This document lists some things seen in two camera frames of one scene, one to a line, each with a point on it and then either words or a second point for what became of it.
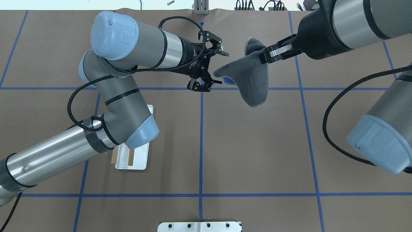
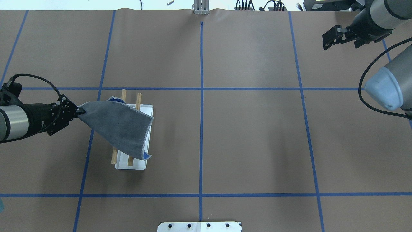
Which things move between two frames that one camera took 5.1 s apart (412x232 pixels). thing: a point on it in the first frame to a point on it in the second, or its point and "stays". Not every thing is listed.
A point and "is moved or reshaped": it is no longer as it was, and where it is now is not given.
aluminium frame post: (201, 7) stays
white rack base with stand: (140, 154) stays
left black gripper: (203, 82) to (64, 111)
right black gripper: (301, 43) to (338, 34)
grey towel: (250, 75) is moved or reshaped
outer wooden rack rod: (114, 158) stays
